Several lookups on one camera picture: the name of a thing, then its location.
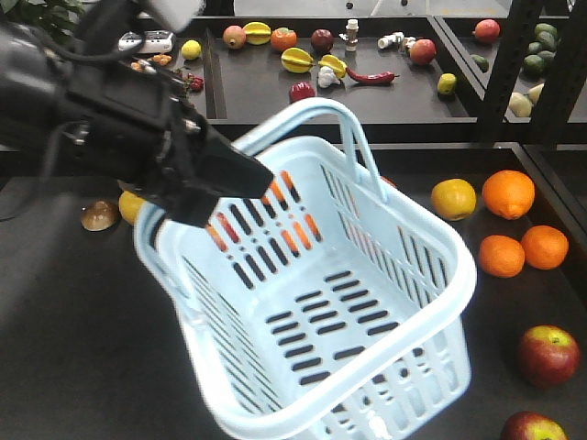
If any yellow apple back front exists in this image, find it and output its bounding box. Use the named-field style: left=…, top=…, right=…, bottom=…
left=118, top=191, right=145, bottom=226

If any black wood display table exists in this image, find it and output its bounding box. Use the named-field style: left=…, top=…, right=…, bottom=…
left=0, top=141, right=587, bottom=440

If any red apple middle right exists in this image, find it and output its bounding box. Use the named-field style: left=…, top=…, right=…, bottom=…
left=516, top=324, right=581, bottom=389

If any red apple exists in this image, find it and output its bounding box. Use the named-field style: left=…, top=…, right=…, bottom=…
left=500, top=411, right=568, bottom=440
left=516, top=324, right=581, bottom=389

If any small orange right front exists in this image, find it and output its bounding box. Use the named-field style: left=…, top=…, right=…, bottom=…
left=521, top=225, right=570, bottom=270

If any small orange right middle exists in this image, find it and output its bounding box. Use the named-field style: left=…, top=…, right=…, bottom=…
left=478, top=235, right=526, bottom=278

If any brown shell mushroom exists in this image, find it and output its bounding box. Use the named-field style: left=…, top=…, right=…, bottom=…
left=81, top=200, right=120, bottom=232

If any white garlic bulb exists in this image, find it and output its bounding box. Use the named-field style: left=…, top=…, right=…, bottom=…
left=317, top=66, right=340, bottom=89

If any red bell pepper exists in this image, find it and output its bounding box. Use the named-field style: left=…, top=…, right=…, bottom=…
left=288, top=82, right=316, bottom=103

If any red apple front right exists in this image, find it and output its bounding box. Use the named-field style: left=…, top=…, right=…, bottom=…
left=500, top=411, right=568, bottom=440

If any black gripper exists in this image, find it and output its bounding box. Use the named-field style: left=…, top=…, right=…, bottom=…
left=53, top=61, right=274, bottom=228

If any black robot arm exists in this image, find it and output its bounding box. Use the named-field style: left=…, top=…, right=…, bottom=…
left=1, top=1, right=273, bottom=226

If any yellow pear apple right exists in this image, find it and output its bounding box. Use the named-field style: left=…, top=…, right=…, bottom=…
left=430, top=178, right=477, bottom=221

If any black upper display shelf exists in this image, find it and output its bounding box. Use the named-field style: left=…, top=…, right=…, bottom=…
left=0, top=0, right=587, bottom=146

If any potted green plant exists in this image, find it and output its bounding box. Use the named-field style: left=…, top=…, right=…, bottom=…
left=1, top=0, right=85, bottom=43

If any yellow starfruit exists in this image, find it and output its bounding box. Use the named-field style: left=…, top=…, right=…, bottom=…
left=281, top=47, right=315, bottom=74

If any red chili pepper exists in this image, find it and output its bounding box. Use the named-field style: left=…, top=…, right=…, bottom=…
left=346, top=67, right=398, bottom=85

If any small orange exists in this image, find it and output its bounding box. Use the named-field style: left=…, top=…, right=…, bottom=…
left=478, top=235, right=526, bottom=278
left=521, top=225, right=570, bottom=270

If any light blue plastic basket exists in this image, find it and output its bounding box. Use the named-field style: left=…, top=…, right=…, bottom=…
left=134, top=98, right=476, bottom=439

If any orange near right edge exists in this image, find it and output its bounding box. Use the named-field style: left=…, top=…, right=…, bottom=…
left=482, top=170, right=536, bottom=220

